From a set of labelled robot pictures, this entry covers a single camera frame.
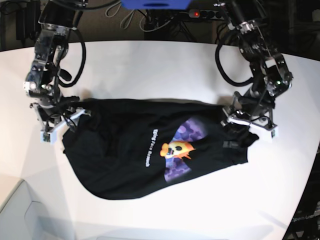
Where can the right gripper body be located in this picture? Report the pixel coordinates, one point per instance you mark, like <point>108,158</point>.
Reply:
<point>55,113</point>

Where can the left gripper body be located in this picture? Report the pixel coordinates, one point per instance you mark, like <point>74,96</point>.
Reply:
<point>253,110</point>

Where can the black graphic t-shirt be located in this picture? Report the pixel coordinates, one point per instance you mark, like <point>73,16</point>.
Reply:
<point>127,149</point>

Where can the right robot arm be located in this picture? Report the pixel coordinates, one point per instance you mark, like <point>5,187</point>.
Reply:
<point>45,79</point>

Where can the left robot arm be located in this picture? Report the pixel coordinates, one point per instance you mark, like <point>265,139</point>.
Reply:
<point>247,21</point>

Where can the black device on floor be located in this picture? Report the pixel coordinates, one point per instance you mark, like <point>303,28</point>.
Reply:
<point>27,21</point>

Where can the black power strip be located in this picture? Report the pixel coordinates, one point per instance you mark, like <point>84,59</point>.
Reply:
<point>205,14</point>

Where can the blue box overhead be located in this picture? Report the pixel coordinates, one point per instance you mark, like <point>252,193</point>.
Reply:
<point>156,4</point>

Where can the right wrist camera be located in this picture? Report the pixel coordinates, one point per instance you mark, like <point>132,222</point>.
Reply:
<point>48,136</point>

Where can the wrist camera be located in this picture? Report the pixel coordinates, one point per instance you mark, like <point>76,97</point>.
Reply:
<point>268,134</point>
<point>48,136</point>

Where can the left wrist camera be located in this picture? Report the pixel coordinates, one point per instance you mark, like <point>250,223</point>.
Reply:
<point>268,134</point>

